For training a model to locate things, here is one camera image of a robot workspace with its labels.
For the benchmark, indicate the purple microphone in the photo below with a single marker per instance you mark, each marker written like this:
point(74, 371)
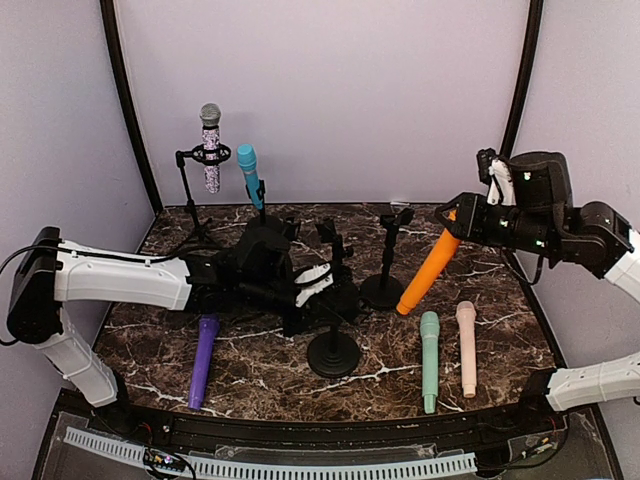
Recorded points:
point(209, 326)

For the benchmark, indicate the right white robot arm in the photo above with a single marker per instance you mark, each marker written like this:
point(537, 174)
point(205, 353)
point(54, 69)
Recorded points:
point(529, 207)

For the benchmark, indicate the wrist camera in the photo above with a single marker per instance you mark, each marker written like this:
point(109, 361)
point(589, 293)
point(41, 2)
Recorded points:
point(327, 281)
point(494, 172)

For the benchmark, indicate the black front rail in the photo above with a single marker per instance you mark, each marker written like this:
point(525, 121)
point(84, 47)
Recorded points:
point(484, 430)

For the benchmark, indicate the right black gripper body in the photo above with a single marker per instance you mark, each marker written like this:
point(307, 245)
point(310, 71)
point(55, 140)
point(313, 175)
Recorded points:
point(476, 227)

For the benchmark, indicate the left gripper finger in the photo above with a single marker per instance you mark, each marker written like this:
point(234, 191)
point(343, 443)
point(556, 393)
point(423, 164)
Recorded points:
point(344, 304)
point(328, 319)

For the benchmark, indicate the mint green microphone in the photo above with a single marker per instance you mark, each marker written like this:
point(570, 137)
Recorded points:
point(429, 331)

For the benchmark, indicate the orange microphone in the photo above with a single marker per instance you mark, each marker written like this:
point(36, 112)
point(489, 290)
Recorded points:
point(436, 261)

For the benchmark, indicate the right black corner post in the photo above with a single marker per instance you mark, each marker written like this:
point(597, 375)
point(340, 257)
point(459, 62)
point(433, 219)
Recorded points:
point(534, 21)

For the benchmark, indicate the pale pink microphone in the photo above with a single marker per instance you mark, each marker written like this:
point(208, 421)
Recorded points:
point(466, 316)

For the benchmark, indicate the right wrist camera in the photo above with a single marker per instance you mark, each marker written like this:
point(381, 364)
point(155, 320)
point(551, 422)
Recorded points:
point(494, 172)

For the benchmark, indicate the white slotted cable duct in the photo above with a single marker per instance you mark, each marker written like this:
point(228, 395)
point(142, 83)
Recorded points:
point(247, 463)

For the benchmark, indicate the black round-base stand, teal mic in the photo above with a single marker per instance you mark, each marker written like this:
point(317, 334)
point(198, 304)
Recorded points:
point(262, 220)

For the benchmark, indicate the black tripod shock-mount stand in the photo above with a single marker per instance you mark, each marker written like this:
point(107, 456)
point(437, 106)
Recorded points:
point(198, 233)

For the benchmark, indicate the teal blue microphone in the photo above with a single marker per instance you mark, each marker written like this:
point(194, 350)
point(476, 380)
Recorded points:
point(247, 162)

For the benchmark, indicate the black round-base stand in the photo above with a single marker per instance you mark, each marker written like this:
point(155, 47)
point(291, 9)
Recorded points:
point(382, 291)
point(328, 234)
point(290, 228)
point(262, 220)
point(333, 354)

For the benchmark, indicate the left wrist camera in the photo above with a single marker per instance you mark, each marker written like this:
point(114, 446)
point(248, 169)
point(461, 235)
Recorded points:
point(327, 281)

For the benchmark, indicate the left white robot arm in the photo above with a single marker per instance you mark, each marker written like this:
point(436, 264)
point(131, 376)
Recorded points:
point(257, 271)

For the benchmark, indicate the silver glitter microphone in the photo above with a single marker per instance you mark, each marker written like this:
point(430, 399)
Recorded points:
point(210, 116)

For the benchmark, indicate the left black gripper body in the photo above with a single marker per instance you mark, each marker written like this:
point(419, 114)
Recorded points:
point(302, 318)

